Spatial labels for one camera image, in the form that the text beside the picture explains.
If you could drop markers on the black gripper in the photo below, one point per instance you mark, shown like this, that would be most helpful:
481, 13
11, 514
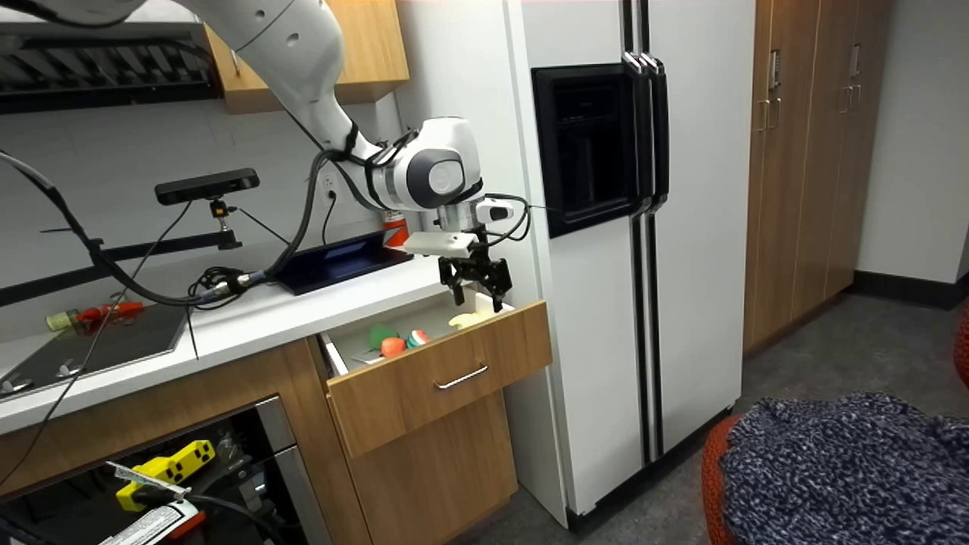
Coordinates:
473, 271

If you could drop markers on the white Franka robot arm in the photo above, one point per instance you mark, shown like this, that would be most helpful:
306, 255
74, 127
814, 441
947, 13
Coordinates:
293, 48

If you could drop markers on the yellow plush banana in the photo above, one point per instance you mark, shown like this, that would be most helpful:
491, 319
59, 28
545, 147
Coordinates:
472, 319

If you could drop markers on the plush watermelon slice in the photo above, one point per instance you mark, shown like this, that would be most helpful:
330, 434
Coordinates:
415, 336

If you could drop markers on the orange red plush fruit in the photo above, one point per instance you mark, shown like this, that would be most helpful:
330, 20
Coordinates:
392, 348

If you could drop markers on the red white cup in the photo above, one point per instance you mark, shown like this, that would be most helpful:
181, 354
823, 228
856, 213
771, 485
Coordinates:
398, 230

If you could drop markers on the green plush toy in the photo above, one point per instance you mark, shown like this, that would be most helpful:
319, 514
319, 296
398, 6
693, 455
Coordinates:
381, 336

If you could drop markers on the dark blue tray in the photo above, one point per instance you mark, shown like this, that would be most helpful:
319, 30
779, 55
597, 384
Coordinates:
337, 265

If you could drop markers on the white refrigerator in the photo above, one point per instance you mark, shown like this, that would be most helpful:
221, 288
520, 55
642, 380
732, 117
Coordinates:
607, 382

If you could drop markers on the black fridge dispenser panel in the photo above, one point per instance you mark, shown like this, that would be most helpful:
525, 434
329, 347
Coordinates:
586, 147

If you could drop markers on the grey metal appliance panel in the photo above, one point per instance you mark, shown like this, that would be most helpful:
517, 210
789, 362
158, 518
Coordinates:
289, 472

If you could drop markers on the wooden base cabinet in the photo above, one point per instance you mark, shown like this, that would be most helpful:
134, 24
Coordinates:
200, 404

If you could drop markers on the orange office chair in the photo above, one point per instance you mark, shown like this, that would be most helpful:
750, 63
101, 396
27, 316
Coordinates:
720, 485

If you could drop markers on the tall wooden cupboard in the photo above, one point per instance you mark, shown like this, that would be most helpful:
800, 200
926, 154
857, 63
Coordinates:
806, 170

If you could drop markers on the yellow black tool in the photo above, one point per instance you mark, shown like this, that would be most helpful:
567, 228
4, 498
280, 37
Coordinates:
169, 469

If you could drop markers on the red green toy vegetable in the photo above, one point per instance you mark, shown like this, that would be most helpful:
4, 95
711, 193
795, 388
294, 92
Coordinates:
94, 316

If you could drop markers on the black cooktop plate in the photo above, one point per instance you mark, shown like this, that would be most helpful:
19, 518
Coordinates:
91, 348

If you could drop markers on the black range hood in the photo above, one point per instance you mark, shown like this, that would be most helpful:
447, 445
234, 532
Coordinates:
101, 63

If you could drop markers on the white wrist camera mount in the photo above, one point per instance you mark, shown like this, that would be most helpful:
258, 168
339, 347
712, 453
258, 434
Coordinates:
441, 243

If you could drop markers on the wooden wall cabinet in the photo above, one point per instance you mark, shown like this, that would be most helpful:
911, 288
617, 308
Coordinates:
381, 40

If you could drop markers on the black stereo camera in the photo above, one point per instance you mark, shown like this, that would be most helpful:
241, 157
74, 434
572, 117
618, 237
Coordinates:
206, 186

